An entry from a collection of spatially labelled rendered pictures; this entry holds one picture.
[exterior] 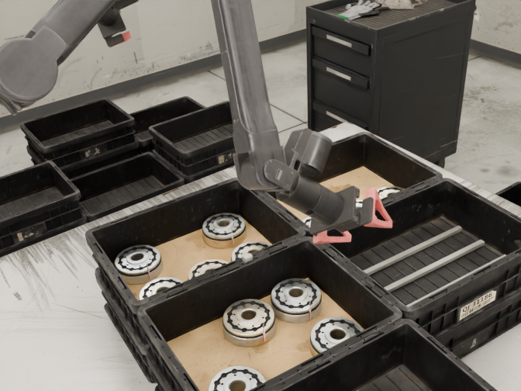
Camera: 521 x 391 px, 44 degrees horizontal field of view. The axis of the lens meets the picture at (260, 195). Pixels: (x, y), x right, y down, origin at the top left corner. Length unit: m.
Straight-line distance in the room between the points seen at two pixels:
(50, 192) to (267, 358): 1.48
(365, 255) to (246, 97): 0.60
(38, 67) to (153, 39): 3.66
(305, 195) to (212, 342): 0.39
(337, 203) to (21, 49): 0.54
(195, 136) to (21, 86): 1.93
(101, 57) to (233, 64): 3.41
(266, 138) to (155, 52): 3.58
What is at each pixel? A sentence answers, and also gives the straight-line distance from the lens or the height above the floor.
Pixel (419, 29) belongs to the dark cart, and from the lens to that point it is 2.83.
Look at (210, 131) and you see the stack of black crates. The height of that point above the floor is 0.49.
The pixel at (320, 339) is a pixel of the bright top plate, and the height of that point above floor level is 0.86.
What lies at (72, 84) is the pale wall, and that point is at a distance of 4.36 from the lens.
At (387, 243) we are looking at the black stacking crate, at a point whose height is 0.83.
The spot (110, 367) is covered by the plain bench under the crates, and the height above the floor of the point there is 0.70.
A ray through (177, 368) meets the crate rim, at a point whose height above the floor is 0.93.
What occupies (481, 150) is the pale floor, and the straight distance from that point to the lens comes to 3.69.
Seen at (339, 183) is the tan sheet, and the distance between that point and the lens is 1.72.
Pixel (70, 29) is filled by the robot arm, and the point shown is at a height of 1.48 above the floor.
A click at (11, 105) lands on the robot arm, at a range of 0.92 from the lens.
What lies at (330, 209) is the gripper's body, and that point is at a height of 1.14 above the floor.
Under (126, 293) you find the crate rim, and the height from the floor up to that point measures 0.93.
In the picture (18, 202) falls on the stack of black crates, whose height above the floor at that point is 0.49.
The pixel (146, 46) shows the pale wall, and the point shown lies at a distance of 4.50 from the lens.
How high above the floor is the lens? 1.74
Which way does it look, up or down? 33 degrees down
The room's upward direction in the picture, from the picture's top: 4 degrees counter-clockwise
